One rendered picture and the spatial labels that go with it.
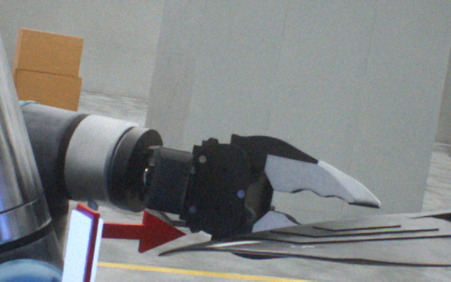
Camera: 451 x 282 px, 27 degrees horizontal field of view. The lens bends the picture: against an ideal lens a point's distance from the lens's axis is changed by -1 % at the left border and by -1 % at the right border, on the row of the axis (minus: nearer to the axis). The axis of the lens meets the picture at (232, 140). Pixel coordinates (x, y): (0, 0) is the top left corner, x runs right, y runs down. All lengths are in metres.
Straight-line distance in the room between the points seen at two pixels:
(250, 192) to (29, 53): 7.90
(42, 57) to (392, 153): 3.30
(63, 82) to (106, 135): 7.88
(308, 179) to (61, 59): 7.96
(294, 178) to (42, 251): 0.20
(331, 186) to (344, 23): 6.34
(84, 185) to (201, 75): 5.94
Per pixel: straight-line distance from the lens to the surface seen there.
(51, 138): 0.79
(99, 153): 0.76
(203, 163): 0.73
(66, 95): 8.66
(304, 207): 7.07
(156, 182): 0.65
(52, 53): 8.62
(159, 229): 0.53
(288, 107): 6.91
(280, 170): 0.72
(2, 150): 0.68
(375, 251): 0.56
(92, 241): 0.50
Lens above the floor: 1.29
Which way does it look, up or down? 5 degrees down
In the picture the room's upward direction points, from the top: 9 degrees clockwise
